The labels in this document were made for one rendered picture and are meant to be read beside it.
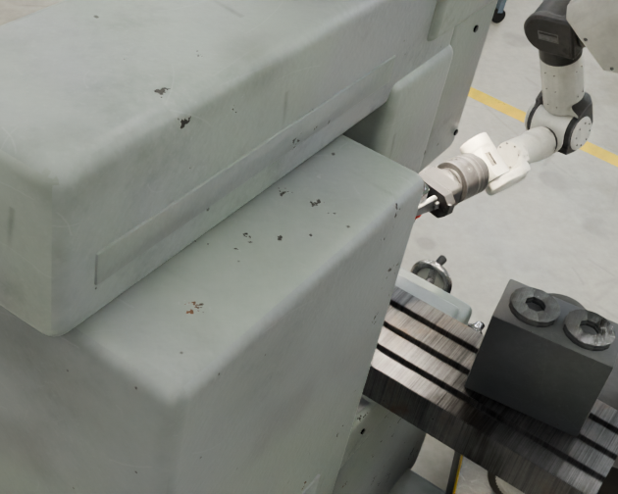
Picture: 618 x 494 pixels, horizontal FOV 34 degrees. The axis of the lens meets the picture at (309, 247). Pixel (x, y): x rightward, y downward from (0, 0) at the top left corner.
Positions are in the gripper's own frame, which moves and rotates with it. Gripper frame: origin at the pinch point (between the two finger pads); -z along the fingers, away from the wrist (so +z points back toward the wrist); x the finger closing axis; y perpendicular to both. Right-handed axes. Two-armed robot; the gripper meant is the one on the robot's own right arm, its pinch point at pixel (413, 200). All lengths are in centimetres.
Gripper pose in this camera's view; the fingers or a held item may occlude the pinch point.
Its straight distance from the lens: 194.9
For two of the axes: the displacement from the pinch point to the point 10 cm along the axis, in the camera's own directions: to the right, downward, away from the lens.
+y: -1.6, 7.6, 6.3
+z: 7.3, -3.4, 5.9
